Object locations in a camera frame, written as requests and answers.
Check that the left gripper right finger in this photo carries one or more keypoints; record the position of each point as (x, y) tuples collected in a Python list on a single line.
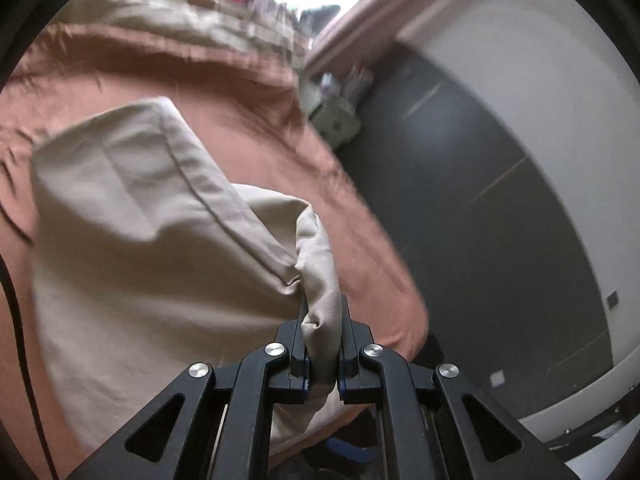
[(436, 424)]

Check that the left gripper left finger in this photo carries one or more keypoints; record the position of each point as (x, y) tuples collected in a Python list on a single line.
[(210, 423)]

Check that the beige large garment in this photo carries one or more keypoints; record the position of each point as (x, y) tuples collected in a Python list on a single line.
[(148, 259)]

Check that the brown bed blanket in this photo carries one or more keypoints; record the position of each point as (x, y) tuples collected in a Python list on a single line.
[(245, 110)]

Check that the white bedside cabinet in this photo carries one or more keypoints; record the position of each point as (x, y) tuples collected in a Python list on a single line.
[(332, 116)]

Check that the pink curtain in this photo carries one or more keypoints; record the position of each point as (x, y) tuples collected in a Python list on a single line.
[(364, 34)]

